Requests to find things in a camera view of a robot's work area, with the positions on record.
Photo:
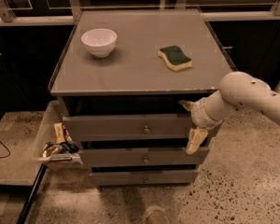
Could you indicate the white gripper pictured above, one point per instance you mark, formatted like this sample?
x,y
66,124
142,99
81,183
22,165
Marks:
x,y
200,113

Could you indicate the grey top drawer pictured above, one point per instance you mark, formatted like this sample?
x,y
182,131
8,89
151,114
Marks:
x,y
128,127

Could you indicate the grey drawer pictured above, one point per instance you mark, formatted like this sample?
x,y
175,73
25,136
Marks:
x,y
128,127
143,178
119,157

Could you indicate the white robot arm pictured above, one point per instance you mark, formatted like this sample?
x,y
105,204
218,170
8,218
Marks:
x,y
237,93

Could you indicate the grey bottom drawer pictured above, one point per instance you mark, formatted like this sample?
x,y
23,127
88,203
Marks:
x,y
143,178

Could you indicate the grey drawer cabinet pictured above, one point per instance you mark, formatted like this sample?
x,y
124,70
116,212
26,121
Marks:
x,y
133,79

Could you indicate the grey middle drawer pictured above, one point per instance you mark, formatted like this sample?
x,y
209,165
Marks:
x,y
119,157

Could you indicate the green yellow sponge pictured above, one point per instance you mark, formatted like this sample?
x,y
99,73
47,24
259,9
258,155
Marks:
x,y
174,58

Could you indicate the white ceramic bowl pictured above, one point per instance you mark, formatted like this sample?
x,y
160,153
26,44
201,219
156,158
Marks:
x,y
99,42

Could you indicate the snack packet in bin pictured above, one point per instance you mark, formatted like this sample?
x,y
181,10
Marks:
x,y
61,133

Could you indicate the dark shiny snack wrapper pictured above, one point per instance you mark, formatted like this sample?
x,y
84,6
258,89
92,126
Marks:
x,y
64,147

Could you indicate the metal railing frame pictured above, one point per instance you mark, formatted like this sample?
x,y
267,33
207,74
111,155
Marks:
x,y
37,16

